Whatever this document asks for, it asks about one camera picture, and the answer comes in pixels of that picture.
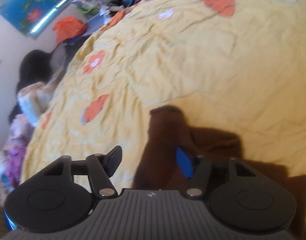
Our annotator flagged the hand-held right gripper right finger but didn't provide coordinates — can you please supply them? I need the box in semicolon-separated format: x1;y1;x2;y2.
176;147;256;198

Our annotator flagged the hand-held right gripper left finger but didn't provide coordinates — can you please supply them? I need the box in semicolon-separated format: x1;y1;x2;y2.
43;145;123;198

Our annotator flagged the brown cloth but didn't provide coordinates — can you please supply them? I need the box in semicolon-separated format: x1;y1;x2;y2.
134;106;306;240

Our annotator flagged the purple floral cloth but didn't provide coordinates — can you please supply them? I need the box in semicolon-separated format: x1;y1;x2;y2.
0;114;32;188

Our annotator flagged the white fluffy cloth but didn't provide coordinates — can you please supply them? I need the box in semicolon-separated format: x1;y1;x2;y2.
17;82;56;127

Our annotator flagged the yellow printed bedsheet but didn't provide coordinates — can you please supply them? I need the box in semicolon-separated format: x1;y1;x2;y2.
21;0;306;190

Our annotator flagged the black cloth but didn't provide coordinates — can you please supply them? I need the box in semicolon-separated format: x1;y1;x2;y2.
15;49;57;91

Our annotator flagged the orange cloth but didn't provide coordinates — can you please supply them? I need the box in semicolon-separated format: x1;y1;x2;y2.
53;16;88;46

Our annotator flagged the green plastic stool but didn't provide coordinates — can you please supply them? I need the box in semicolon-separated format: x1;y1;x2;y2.
79;0;121;16

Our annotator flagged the lotus wall poster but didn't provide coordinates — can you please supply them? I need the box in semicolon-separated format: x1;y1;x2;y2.
0;0;83;38

